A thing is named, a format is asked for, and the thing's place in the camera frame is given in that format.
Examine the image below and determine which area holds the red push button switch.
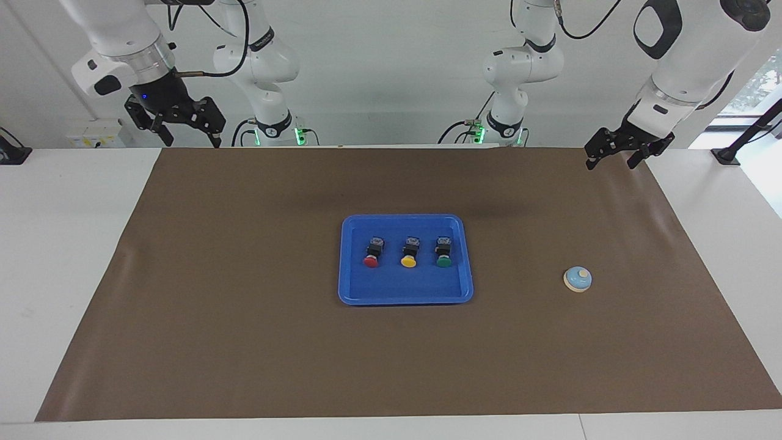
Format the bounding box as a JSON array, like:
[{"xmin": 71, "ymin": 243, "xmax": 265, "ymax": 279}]
[{"xmin": 363, "ymin": 236, "xmax": 387, "ymax": 268}]

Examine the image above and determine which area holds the white wall socket box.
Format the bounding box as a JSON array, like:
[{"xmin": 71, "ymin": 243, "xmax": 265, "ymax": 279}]
[{"xmin": 66, "ymin": 119, "xmax": 128, "ymax": 149}]

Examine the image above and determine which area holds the yellow push button switch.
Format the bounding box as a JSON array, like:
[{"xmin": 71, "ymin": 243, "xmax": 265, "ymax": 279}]
[{"xmin": 400, "ymin": 236, "xmax": 422, "ymax": 268}]

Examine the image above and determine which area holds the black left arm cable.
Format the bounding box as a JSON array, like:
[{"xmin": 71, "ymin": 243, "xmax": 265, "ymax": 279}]
[{"xmin": 553, "ymin": 0, "xmax": 623, "ymax": 41}]

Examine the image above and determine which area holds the black camera stand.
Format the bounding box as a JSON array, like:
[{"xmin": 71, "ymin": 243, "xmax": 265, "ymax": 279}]
[
  {"xmin": 0, "ymin": 126, "xmax": 32, "ymax": 166},
  {"xmin": 711, "ymin": 97, "xmax": 782, "ymax": 166}
]

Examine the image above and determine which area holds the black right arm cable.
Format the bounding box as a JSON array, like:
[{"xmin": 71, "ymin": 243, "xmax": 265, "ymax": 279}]
[{"xmin": 168, "ymin": 0, "xmax": 252, "ymax": 78}]

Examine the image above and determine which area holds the brown table mat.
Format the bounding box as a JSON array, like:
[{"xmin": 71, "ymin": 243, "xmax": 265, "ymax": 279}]
[{"xmin": 35, "ymin": 147, "xmax": 782, "ymax": 422}]

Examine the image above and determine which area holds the light blue service bell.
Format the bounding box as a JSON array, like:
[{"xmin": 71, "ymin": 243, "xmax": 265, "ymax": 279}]
[{"xmin": 563, "ymin": 266, "xmax": 593, "ymax": 293}]

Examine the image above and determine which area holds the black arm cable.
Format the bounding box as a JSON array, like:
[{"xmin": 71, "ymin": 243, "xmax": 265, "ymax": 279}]
[
  {"xmin": 168, "ymin": 0, "xmax": 252, "ymax": 78},
  {"xmin": 553, "ymin": 0, "xmax": 623, "ymax": 41}
]

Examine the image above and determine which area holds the black base cable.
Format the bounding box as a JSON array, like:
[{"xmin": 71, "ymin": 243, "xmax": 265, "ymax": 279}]
[
  {"xmin": 437, "ymin": 92, "xmax": 497, "ymax": 145},
  {"xmin": 231, "ymin": 118, "xmax": 260, "ymax": 147}
]

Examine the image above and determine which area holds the bright window pane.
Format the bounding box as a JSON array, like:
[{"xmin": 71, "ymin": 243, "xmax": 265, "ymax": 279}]
[{"xmin": 720, "ymin": 49, "xmax": 782, "ymax": 117}]

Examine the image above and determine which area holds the blue plastic tray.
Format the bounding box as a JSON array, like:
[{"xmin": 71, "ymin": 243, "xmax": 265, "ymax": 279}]
[{"xmin": 337, "ymin": 213, "xmax": 475, "ymax": 306}]

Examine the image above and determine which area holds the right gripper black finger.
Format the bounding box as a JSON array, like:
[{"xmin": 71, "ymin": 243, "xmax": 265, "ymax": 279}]
[
  {"xmin": 125, "ymin": 97, "xmax": 173, "ymax": 149},
  {"xmin": 182, "ymin": 96, "xmax": 227, "ymax": 149}
]

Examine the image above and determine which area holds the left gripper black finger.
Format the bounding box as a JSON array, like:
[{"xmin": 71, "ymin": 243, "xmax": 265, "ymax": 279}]
[
  {"xmin": 626, "ymin": 133, "xmax": 676, "ymax": 171},
  {"xmin": 585, "ymin": 130, "xmax": 625, "ymax": 171}
]

